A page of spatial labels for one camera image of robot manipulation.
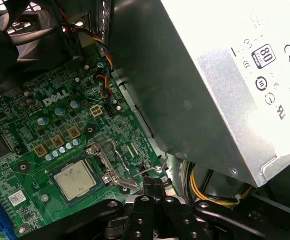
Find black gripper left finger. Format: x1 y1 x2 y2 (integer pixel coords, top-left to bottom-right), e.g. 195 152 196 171
29 176 157 240

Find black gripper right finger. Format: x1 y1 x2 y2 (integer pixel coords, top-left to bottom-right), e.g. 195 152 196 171
153 177 290 240

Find metal socket cover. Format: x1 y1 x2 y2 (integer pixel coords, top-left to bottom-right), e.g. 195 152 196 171
85 138 139 192

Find silver CPU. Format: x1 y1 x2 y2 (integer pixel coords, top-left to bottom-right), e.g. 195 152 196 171
48 159 103 208

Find CPU socket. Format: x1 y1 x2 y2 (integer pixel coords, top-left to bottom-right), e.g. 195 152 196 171
46 149 110 209

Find green motherboard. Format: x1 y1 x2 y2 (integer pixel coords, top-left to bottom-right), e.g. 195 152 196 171
0 53 173 240

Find white four-pin power connector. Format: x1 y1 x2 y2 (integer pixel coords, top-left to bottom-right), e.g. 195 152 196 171
89 104 103 119

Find white barcode sticker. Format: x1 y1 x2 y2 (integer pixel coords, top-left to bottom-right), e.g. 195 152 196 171
8 190 27 207

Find grey power supply unit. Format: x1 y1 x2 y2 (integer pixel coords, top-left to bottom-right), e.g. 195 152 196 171
108 0 290 188

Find black PC case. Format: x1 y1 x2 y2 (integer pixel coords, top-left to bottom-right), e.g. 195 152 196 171
0 0 290 240

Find black case fan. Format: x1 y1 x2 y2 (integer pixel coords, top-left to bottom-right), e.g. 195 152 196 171
0 0 73 87

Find yellow black power wires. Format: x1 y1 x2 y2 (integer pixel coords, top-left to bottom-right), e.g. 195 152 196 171
182 162 254 208

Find coloured fan wires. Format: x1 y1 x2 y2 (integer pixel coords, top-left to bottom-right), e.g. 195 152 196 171
69 24 115 100

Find red black twisted wire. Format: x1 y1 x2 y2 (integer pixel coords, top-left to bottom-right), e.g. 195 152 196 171
53 0 70 27

